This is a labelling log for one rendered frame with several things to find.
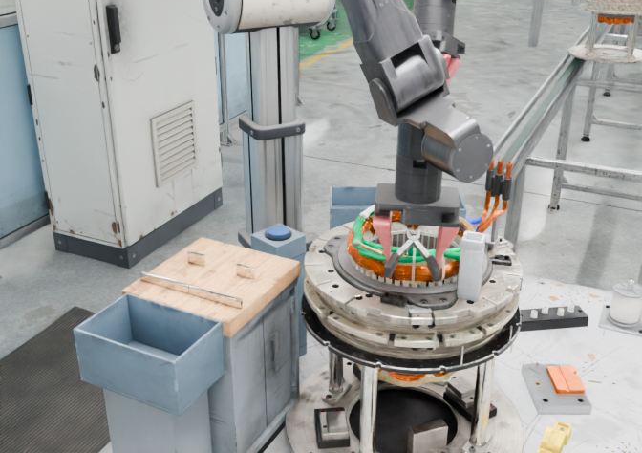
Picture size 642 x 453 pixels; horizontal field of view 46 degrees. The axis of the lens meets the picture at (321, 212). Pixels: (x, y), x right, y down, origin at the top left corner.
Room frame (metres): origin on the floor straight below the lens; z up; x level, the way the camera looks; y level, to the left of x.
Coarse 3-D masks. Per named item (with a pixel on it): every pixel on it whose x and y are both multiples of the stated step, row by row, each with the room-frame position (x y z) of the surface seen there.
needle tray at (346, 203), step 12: (336, 192) 1.35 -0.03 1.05; (348, 192) 1.35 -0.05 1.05; (360, 192) 1.35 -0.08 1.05; (372, 192) 1.35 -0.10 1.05; (336, 204) 1.35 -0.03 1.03; (348, 204) 1.35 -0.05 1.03; (360, 204) 1.35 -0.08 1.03; (372, 204) 1.35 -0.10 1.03; (336, 216) 1.25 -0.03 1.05; (348, 216) 1.25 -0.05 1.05
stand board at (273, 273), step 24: (168, 264) 1.04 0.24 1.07; (192, 264) 1.04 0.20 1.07; (216, 264) 1.04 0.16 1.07; (264, 264) 1.04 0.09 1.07; (288, 264) 1.04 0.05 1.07; (144, 288) 0.96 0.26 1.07; (216, 288) 0.96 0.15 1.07; (240, 288) 0.96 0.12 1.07; (264, 288) 0.96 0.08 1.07; (192, 312) 0.90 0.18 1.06; (216, 312) 0.90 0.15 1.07; (240, 312) 0.90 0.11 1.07
